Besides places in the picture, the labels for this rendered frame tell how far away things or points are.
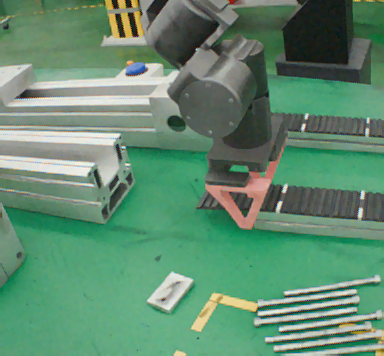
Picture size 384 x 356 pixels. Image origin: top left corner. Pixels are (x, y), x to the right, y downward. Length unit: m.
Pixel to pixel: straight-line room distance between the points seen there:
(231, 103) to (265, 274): 0.21
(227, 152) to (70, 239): 0.26
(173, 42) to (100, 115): 0.35
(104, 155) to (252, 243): 0.24
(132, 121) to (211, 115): 0.37
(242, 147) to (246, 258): 0.13
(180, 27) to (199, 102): 0.09
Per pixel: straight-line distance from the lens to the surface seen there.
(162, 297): 0.52
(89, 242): 0.63
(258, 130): 0.50
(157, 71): 0.94
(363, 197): 0.57
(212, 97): 0.40
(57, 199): 0.67
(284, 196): 0.58
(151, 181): 0.70
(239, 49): 0.47
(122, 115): 0.77
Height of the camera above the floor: 1.17
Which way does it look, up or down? 33 degrees down
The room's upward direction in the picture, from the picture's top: 11 degrees counter-clockwise
